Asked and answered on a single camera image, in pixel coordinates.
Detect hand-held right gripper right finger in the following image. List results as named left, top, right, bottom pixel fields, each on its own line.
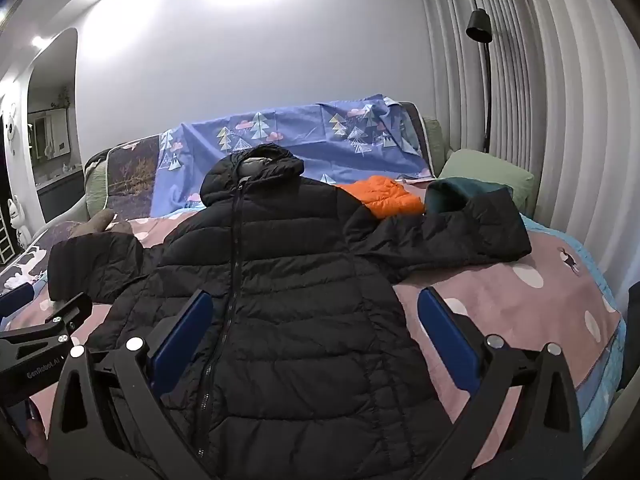
left=417, top=287, right=586, bottom=480

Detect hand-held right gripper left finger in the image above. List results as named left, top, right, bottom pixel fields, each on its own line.
left=47, top=290, right=216, bottom=480

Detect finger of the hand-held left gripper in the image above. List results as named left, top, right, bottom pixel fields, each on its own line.
left=0, top=291, right=94, bottom=361
left=0, top=282, right=35, bottom=318

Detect black puffer jacket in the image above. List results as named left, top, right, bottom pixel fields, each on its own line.
left=47, top=142, right=533, bottom=480

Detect white cat figurine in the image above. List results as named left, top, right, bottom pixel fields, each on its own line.
left=7, top=197, right=33, bottom=250

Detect pink dotted blanket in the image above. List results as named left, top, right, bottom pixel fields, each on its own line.
left=0, top=200, right=626, bottom=461

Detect brown fleece garment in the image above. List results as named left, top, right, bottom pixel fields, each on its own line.
left=67, top=208, right=133, bottom=238

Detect dark teal garment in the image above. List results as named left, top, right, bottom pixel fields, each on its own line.
left=424, top=176, right=511, bottom=216

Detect dark tree photo throw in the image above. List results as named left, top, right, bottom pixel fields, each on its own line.
left=106, top=132, right=162, bottom=212

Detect orange puffer jacket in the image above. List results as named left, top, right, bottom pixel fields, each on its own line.
left=335, top=175, right=426, bottom=220

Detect arched mirror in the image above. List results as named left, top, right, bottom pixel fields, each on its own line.
left=22, top=27, right=83, bottom=226

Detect green pillow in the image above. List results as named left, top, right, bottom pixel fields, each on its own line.
left=437, top=149, right=536, bottom=211

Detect blue tree print sheet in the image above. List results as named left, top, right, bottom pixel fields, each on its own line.
left=157, top=94, right=436, bottom=211

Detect white pleated curtain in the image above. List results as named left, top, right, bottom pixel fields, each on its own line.
left=415, top=0, right=640, bottom=311

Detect black floor lamp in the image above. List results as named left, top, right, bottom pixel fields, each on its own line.
left=465, top=7, right=496, bottom=153

